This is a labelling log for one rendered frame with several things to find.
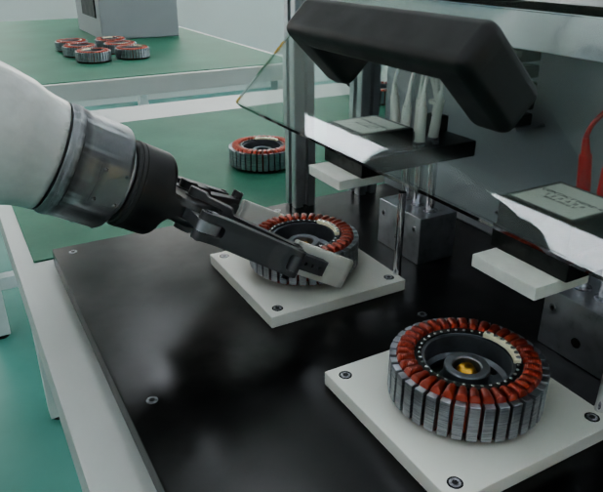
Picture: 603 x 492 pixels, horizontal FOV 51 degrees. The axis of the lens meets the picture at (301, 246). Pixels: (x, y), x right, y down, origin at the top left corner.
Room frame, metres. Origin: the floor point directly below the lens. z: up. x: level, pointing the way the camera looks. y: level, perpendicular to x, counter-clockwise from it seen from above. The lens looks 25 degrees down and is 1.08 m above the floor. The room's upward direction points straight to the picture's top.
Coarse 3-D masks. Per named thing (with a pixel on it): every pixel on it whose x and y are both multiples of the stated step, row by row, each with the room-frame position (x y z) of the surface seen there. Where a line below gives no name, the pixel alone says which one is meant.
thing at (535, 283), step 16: (496, 240) 0.43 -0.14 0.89; (512, 240) 0.42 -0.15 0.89; (480, 256) 0.41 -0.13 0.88; (496, 256) 0.41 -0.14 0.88; (512, 256) 0.41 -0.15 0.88; (528, 256) 0.40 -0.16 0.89; (544, 256) 0.39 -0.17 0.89; (496, 272) 0.40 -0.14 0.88; (512, 272) 0.39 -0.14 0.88; (528, 272) 0.39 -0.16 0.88; (544, 272) 0.39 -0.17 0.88; (560, 272) 0.38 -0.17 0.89; (576, 272) 0.38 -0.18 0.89; (512, 288) 0.38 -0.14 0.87; (528, 288) 0.37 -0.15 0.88; (544, 288) 0.37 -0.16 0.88; (560, 288) 0.38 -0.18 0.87
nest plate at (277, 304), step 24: (216, 264) 0.61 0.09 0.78; (240, 264) 0.60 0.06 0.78; (360, 264) 0.60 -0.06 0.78; (240, 288) 0.55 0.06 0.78; (264, 288) 0.55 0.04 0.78; (288, 288) 0.55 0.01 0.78; (312, 288) 0.55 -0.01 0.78; (336, 288) 0.55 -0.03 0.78; (360, 288) 0.55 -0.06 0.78; (384, 288) 0.55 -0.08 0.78; (264, 312) 0.50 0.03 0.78; (288, 312) 0.50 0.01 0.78; (312, 312) 0.51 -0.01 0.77
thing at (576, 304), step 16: (576, 288) 0.47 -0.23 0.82; (592, 288) 0.47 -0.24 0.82; (544, 304) 0.47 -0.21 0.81; (560, 304) 0.46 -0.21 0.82; (576, 304) 0.45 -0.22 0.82; (592, 304) 0.44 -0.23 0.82; (544, 320) 0.47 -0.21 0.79; (560, 320) 0.46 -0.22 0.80; (576, 320) 0.44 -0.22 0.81; (592, 320) 0.43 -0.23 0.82; (544, 336) 0.47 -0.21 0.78; (560, 336) 0.45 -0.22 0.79; (576, 336) 0.44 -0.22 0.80; (592, 336) 0.43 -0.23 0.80; (560, 352) 0.45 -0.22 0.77; (576, 352) 0.44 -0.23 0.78; (592, 352) 0.43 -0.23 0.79; (592, 368) 0.42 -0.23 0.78
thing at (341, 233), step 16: (272, 224) 0.62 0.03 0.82; (288, 224) 0.62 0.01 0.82; (304, 224) 0.62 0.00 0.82; (320, 224) 0.62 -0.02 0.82; (336, 224) 0.61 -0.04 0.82; (304, 240) 0.60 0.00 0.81; (320, 240) 0.62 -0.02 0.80; (336, 240) 0.58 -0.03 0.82; (352, 240) 0.58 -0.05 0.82; (352, 256) 0.57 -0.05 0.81; (256, 272) 0.56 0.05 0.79; (272, 272) 0.55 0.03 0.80
